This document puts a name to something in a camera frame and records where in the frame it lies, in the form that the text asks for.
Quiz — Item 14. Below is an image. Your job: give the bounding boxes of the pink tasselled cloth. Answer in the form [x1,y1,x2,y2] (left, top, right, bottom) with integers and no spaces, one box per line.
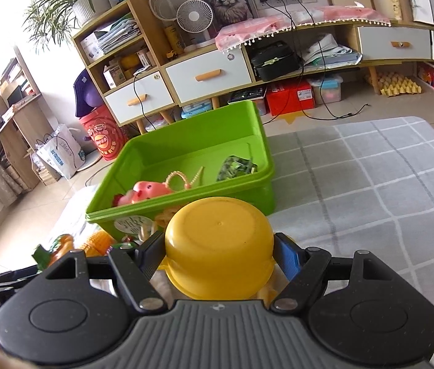
[215,6,392,54]

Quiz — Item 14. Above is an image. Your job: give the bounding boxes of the clear box blue lid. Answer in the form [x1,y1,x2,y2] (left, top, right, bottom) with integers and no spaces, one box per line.
[180,100,217,121]

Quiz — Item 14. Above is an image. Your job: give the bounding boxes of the white drawer long orange handle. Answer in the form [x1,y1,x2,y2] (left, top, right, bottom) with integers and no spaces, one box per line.
[105,72,175,125]
[165,50,254,104]

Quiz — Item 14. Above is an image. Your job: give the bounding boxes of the white appliance box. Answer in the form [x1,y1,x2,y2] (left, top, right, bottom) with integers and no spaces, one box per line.
[80,31,106,61]

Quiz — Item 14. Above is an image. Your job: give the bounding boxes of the stack of papers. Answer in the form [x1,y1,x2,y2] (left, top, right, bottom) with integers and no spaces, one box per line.
[94,13,142,54]

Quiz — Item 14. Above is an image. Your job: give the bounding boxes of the yellow toy on shelf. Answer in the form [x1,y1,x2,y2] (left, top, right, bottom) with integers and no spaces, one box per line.
[121,54,141,72]

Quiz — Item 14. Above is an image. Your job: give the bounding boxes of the potted green plant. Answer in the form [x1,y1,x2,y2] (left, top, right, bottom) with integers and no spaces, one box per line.
[22,0,113,52]

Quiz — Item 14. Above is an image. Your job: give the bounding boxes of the red cardboard box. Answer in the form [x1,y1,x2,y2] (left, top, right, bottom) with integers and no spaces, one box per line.
[265,81,315,117]

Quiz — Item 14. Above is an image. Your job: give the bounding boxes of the pink pig toy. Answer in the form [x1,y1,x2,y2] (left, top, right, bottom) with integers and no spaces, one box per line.
[122,181,173,205]

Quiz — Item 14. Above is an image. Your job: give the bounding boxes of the framed cat picture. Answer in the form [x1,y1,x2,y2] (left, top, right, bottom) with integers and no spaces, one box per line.
[199,0,259,39]

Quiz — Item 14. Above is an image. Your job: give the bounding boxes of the pile of papers and bags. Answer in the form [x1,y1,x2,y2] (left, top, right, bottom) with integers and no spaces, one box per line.
[303,34,363,68]

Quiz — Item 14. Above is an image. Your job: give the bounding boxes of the white wire grille fan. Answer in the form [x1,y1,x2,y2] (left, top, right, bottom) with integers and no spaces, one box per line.
[149,0,189,22]

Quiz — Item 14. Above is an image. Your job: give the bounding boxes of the small clear storage box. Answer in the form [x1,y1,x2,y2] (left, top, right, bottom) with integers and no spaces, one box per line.
[144,117,169,133]

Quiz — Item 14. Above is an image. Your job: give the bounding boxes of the green white printed packet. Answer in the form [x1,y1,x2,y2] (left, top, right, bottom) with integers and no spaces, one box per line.
[114,215,153,244]

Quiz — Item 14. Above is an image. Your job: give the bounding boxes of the orange and green toy vegetable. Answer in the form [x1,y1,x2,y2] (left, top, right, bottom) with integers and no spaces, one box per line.
[32,234,76,268]

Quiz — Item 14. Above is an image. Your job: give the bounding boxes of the yellow egg tray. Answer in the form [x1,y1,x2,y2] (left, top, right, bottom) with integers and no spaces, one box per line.
[367,70,423,97]

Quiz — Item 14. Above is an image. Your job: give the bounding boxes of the yellow bottle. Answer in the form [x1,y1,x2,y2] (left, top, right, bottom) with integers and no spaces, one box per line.
[163,25,185,52]

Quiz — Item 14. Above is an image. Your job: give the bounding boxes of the black carry case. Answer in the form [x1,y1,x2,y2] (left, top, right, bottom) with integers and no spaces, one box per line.
[250,40,302,82]

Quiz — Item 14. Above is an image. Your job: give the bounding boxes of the black cable at drawer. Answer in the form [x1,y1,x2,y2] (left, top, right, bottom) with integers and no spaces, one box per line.
[132,67,152,133]

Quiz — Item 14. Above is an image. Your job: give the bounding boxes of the grey checked blanket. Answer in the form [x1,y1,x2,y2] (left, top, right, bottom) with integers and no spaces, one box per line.
[53,115,434,369]

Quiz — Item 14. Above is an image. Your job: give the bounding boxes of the small printed boxes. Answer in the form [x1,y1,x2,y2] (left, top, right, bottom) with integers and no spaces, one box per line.
[136,50,154,72]

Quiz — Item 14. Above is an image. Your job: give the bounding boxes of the purple stuffed cushion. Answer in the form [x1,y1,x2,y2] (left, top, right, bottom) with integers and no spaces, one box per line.
[74,68,104,118]

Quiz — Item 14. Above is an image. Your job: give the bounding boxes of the black charger cable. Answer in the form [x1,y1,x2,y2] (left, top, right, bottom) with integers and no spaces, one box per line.
[276,0,370,121]

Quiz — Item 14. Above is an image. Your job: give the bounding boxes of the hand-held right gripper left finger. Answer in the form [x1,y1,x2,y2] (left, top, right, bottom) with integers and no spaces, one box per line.
[44,232,168,314]

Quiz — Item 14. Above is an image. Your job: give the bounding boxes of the long wooden cabinet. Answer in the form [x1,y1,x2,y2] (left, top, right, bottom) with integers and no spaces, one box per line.
[71,0,434,135]

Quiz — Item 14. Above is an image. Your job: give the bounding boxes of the toy corn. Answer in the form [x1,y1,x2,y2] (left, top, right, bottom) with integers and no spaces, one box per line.
[76,228,112,257]

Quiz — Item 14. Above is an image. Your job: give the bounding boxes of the black tray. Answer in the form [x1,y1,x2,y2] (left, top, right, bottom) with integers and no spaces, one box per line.
[228,88,267,104]

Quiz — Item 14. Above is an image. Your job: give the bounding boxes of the white shopping bag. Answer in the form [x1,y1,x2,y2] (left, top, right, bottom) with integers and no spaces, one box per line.
[35,124,86,179]

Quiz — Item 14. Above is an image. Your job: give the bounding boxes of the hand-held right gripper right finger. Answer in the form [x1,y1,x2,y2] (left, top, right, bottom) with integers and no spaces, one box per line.
[271,232,390,314]

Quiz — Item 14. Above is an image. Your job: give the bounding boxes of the white printed box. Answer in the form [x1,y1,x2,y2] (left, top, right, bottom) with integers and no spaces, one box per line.
[103,63,127,87]

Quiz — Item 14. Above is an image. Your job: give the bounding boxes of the white round floor base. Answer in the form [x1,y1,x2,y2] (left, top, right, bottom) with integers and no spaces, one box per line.
[76,150,104,173]

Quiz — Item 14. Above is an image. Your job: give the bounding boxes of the red printed bucket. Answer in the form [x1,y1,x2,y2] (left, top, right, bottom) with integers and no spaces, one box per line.
[78,105,129,162]

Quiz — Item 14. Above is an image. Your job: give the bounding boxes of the cream bead bracelet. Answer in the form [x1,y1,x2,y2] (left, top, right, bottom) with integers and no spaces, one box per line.
[166,172,191,192]

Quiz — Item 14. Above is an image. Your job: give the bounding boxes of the white desk fan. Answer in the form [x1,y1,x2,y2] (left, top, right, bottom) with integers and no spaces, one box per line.
[176,0,215,47]

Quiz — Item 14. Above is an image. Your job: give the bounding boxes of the yellow toy banana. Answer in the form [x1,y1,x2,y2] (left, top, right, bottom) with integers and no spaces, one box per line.
[164,197,276,300]

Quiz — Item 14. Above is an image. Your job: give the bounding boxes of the green plastic bin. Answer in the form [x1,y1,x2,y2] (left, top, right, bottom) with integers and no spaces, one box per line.
[85,100,276,247]

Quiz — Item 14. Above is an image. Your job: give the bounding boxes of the large clear storage box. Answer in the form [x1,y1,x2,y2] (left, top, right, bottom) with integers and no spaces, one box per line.
[307,76,344,104]

